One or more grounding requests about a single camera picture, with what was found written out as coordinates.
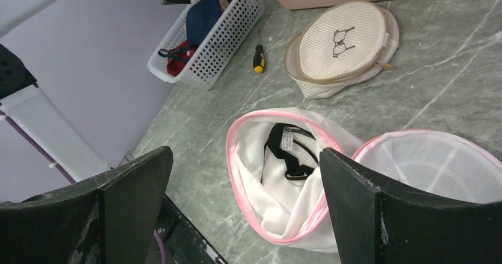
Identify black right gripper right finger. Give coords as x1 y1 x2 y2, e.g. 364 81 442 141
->
319 148 501 263

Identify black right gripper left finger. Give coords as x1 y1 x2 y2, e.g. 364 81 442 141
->
1 146 173 263

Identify navy blue bra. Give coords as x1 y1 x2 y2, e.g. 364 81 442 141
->
186 0 222 46

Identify beige lace bra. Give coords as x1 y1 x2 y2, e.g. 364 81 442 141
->
218 0 232 13

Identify red bra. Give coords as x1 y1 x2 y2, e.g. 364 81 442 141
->
157 40 198 77

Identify white bra black straps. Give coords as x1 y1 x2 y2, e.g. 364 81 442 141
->
260 123 320 185

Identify white mesh bag red zipper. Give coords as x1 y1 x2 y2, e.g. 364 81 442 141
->
226 108 501 253

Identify beige mesh laundry bag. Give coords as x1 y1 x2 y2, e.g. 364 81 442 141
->
284 1 400 99

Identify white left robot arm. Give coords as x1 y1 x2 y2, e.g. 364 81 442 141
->
1 0 183 180

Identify white plastic basket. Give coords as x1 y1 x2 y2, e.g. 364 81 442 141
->
147 0 265 90

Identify small yellow black screwdriver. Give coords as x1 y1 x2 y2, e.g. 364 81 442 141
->
253 30 265 73

